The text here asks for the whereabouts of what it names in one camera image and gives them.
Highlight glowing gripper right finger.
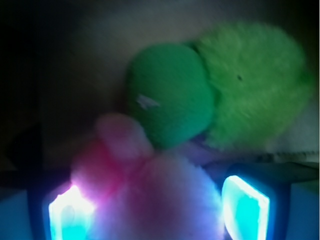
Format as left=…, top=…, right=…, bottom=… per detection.
left=221, top=163, right=293, bottom=240

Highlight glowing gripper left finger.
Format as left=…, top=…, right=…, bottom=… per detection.
left=27, top=183, right=97, bottom=240

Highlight green plush turtle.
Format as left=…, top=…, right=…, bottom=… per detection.
left=126, top=21, right=316, bottom=150

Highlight pink plush bunny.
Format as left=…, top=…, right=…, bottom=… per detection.
left=71, top=113, right=225, bottom=240

